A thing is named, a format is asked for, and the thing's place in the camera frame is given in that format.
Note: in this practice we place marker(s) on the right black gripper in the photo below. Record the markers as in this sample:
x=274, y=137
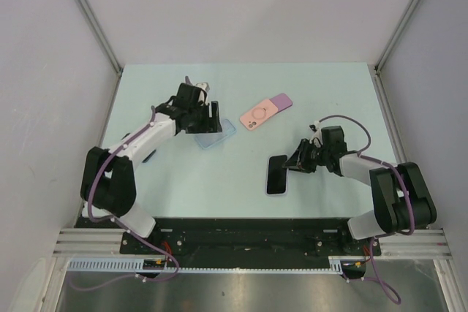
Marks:
x=300, y=154

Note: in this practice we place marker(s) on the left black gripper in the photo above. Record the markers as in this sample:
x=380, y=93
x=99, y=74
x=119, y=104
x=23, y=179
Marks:
x=210, y=124

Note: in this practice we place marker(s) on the light blue phone case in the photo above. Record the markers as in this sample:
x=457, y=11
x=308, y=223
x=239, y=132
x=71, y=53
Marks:
x=209, y=140

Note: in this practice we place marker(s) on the black smartphone teal frame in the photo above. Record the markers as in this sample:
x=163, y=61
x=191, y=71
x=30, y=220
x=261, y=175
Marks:
x=276, y=175

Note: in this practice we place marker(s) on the lavender phone case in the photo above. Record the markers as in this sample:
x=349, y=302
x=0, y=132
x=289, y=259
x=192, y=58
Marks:
x=276, y=177

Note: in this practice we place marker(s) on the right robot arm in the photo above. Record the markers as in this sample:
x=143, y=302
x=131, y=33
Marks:
x=401, y=199

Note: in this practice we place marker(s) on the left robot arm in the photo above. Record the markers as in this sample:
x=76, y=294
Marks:
x=109, y=187

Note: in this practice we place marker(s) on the pink phone case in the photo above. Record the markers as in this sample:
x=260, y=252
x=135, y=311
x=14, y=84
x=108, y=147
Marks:
x=259, y=114

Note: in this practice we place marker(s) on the purple phone case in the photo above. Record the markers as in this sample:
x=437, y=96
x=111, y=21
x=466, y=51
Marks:
x=281, y=102

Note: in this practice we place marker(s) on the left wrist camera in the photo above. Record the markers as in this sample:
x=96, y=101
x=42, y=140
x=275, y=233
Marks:
x=204, y=89

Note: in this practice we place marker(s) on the left aluminium frame post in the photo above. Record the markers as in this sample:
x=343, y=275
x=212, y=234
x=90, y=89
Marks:
x=103, y=42

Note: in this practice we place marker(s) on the aluminium frame post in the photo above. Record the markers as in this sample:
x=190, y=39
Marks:
x=103, y=42
x=403, y=22

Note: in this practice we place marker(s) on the right aluminium frame post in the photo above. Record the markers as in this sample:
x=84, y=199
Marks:
x=403, y=22

